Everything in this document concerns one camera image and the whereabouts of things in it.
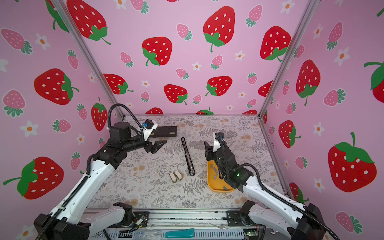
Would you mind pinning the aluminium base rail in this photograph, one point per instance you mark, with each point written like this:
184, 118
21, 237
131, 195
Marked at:
222, 220

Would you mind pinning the yellow plastic tray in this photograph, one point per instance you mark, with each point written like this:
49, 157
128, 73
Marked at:
214, 182

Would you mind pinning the black tool case yellow label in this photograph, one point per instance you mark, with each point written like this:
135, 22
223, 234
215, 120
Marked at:
164, 132

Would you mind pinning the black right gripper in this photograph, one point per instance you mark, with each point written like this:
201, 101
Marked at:
209, 151

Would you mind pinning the beige eraser left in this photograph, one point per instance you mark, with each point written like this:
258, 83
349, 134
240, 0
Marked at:
173, 177

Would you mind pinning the teal handled tool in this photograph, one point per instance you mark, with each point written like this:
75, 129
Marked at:
180, 234

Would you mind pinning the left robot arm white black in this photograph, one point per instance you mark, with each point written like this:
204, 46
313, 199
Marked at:
64, 221

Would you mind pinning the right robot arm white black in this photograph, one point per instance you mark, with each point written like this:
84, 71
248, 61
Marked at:
247, 180

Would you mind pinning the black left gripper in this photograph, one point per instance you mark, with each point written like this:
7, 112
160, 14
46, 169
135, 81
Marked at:
155, 148

